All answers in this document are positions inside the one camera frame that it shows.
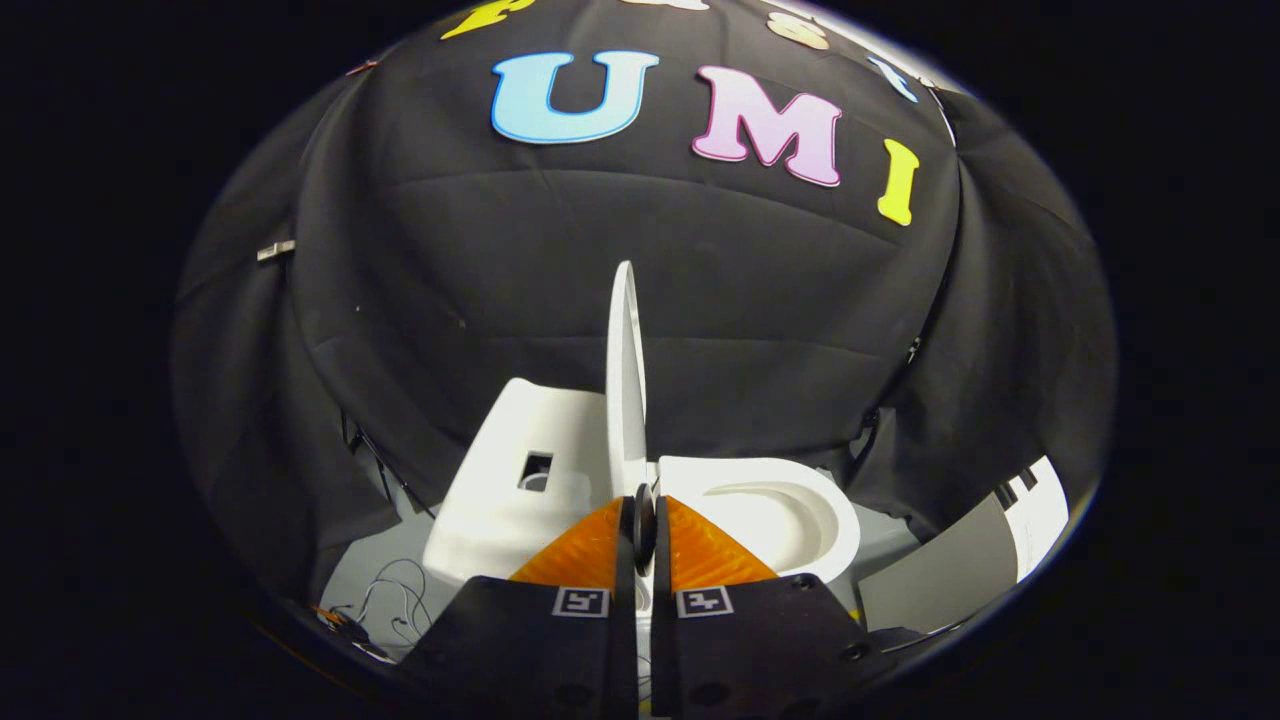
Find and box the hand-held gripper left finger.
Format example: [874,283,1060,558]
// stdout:
[400,495,641,720]

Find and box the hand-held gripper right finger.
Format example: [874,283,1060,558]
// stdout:
[650,495,901,720]

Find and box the white toilet lid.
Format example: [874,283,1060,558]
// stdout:
[606,260,661,571]

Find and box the white ceramic toilet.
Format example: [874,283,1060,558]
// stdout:
[423,378,861,601]

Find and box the grey flat board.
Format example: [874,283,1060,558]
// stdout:
[858,493,1019,633]

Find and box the black backdrop cloth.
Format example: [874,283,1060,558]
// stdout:
[170,0,1118,641]

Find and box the white black striped panel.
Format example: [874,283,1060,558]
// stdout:
[995,455,1071,583]

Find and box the thin white cable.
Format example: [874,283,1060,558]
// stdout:
[355,558,433,651]

